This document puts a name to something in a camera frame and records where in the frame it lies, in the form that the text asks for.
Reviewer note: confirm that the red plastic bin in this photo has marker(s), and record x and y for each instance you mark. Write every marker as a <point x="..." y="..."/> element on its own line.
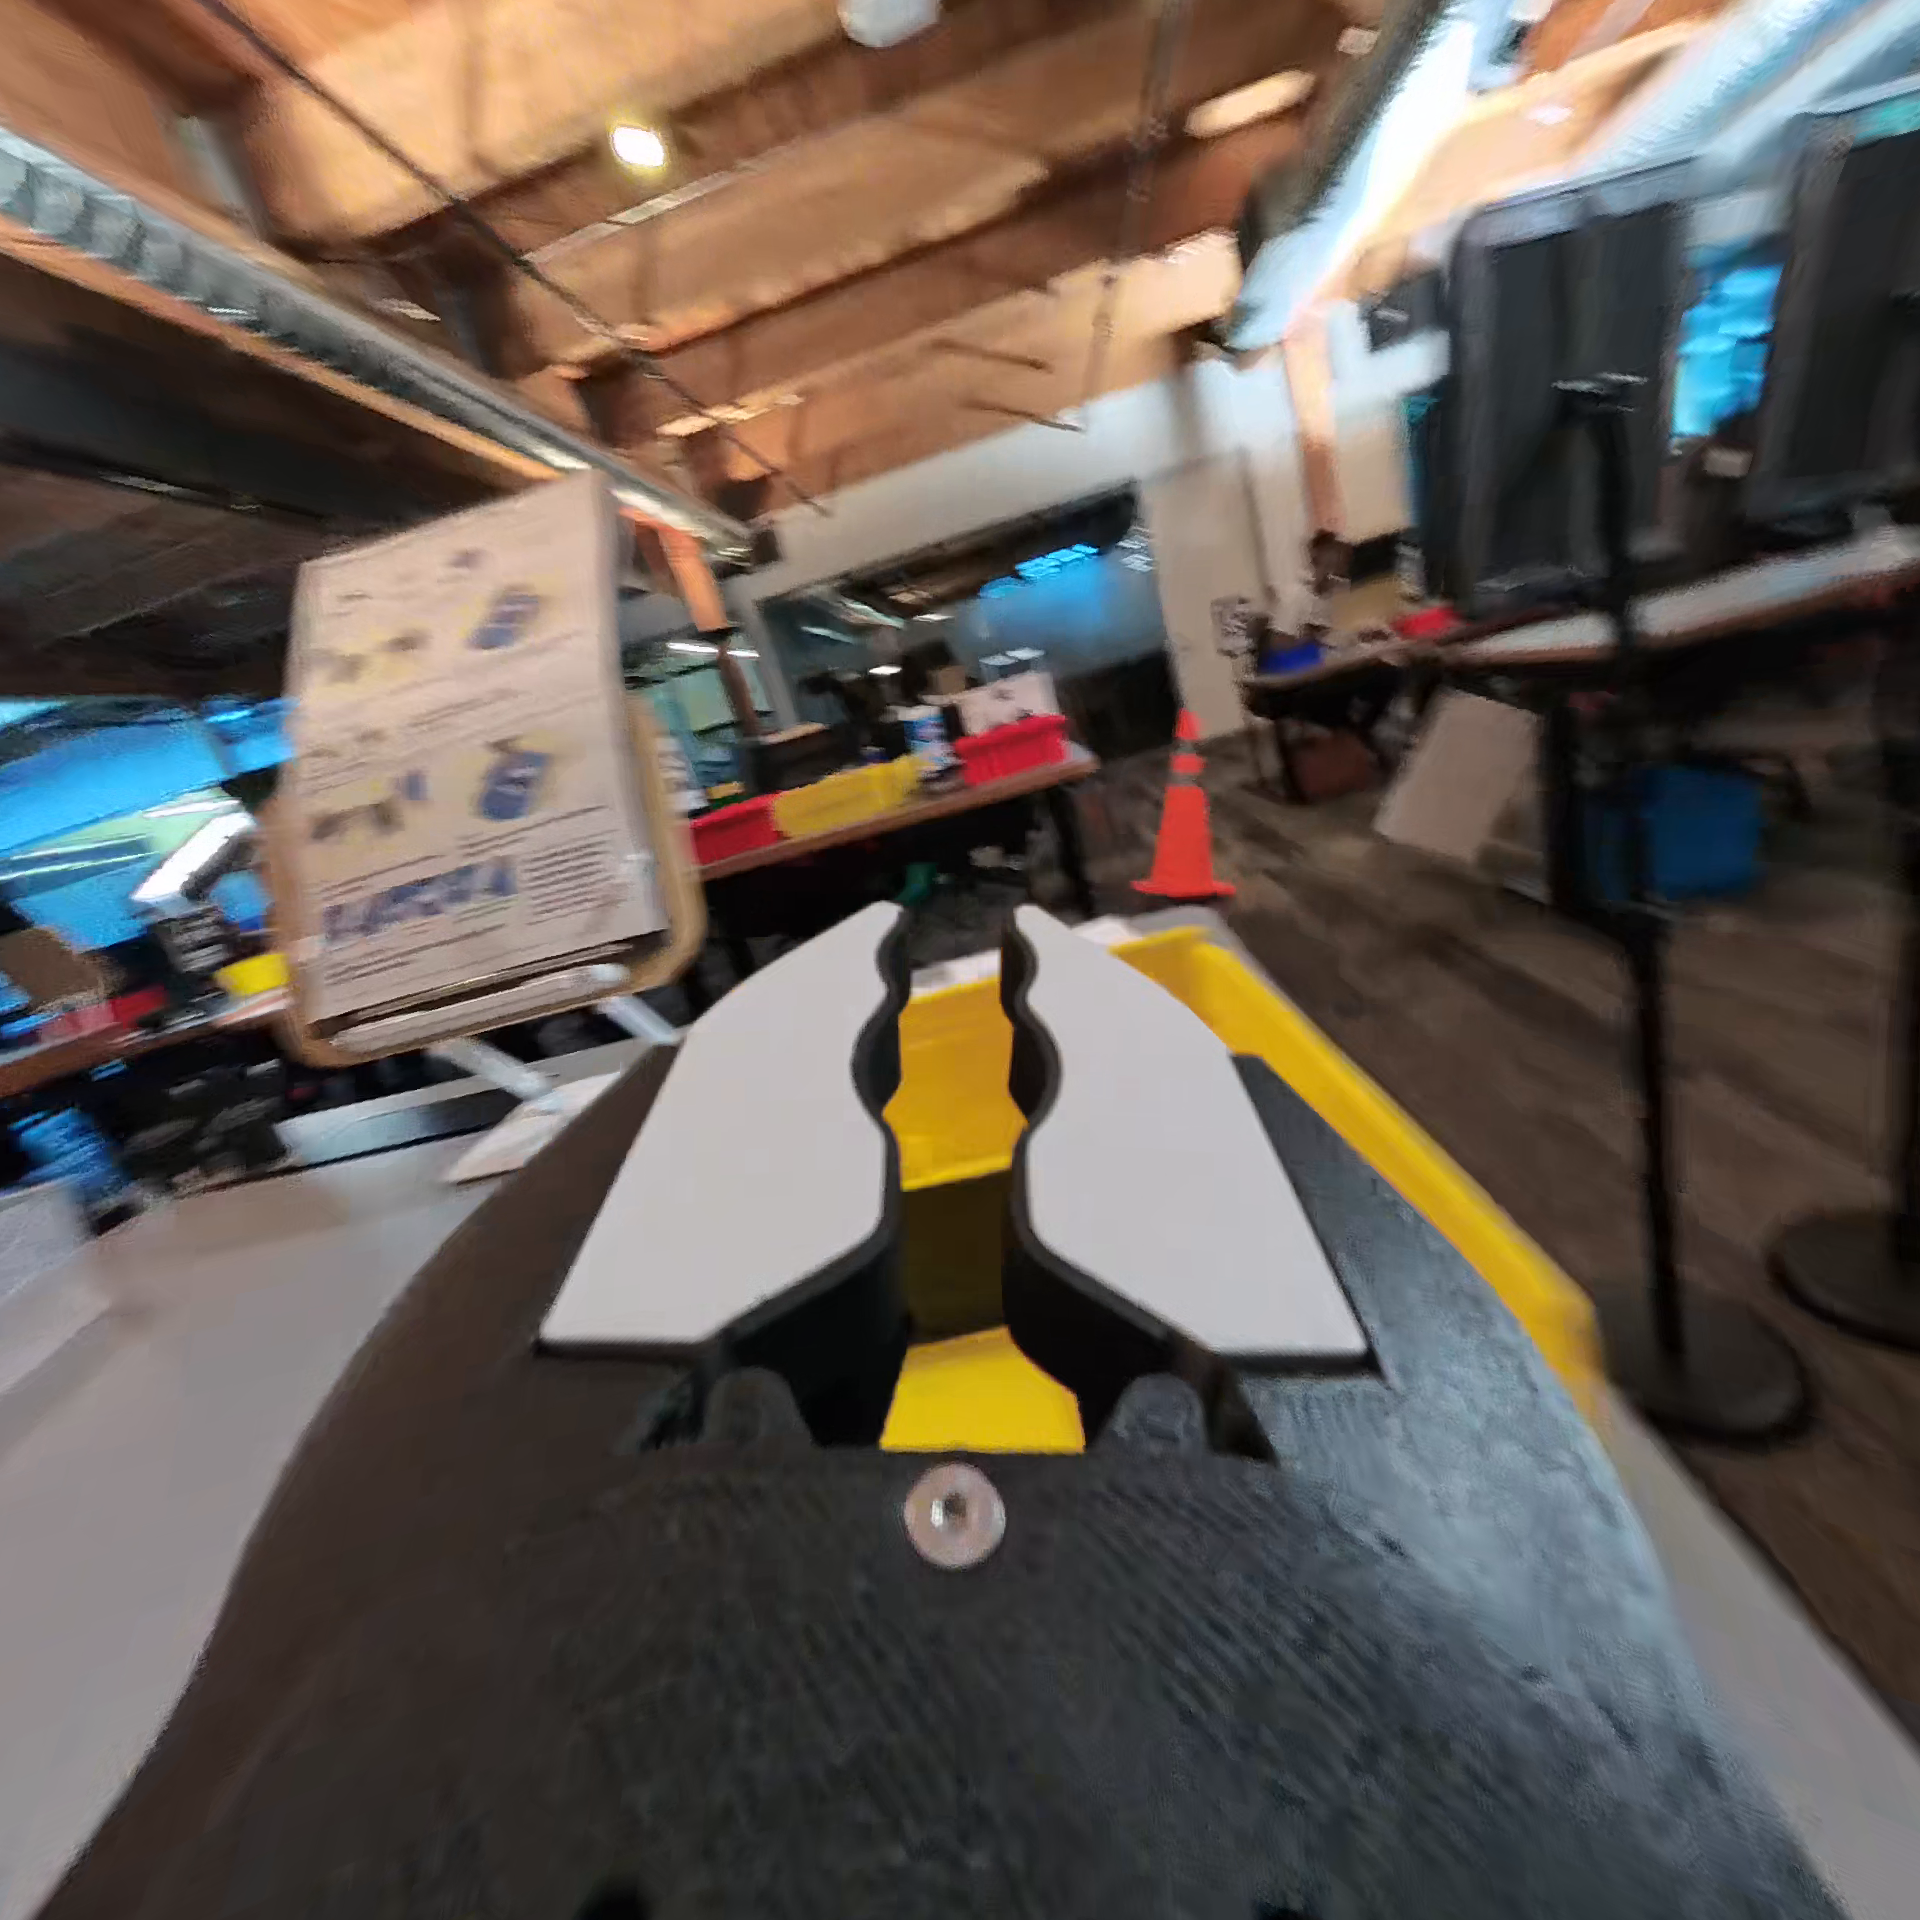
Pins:
<point x="730" y="826"/>
<point x="1015" y="750"/>

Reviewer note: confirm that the metal ventilation duct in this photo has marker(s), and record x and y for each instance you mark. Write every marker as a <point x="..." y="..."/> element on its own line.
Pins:
<point x="228" y="278"/>

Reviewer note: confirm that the black monitor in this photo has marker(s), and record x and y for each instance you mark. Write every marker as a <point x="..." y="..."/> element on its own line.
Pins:
<point x="1559" y="329"/>
<point x="1838" y="329"/>

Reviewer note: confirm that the long grey-topped table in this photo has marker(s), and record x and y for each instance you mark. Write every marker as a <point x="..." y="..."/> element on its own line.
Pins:
<point x="1770" y="590"/>

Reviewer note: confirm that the table with small bins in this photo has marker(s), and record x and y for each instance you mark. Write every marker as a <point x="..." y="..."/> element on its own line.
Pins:
<point x="1349" y="659"/>

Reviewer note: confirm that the small blue bin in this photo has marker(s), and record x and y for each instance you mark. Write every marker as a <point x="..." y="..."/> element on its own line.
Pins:
<point x="1293" y="655"/>

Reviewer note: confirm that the yellow plastic tray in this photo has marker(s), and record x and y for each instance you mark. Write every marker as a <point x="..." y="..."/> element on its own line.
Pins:
<point x="849" y="794"/>

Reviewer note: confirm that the printed instruction sheet holder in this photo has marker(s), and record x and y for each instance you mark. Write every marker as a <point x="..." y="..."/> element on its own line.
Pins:
<point x="452" y="750"/>

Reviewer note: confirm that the small red bin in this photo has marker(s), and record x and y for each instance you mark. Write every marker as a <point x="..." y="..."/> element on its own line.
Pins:
<point x="1423" y="621"/>

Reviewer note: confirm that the yellow plastic bin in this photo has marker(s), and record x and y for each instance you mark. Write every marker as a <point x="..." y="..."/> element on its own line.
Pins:
<point x="1349" y="1081"/>

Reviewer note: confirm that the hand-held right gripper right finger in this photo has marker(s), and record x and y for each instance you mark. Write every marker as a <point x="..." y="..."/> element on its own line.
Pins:
<point x="1172" y="1183"/>

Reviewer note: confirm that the white board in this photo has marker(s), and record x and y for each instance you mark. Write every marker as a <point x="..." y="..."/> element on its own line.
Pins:
<point x="1455" y="782"/>

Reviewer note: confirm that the table with coloured bins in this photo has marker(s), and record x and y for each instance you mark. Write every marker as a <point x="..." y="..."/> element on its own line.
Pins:
<point x="958" y="802"/>

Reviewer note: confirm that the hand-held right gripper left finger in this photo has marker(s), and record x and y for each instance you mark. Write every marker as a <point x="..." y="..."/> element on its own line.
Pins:
<point x="749" y="1155"/>

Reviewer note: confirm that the round ceiling light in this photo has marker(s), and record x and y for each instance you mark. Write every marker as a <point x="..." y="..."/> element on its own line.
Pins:
<point x="639" y="145"/>

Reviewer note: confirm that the orange traffic cone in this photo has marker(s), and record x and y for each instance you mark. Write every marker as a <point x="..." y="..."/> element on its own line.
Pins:
<point x="1186" y="843"/>

